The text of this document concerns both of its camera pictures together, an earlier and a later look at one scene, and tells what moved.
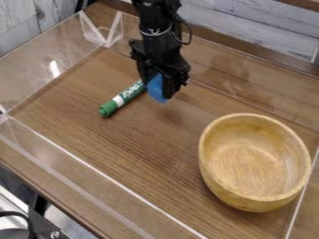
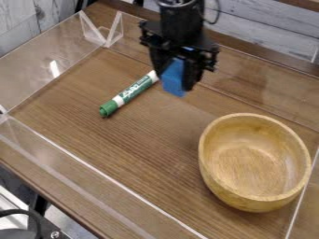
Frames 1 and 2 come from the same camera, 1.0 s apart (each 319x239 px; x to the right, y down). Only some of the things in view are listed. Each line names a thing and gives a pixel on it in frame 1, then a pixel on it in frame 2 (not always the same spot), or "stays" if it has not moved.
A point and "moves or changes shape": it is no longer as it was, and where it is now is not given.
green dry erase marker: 107,107 stays
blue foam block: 155,88 moves or changes shape
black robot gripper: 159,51 -> 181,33
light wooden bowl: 255,160 stays
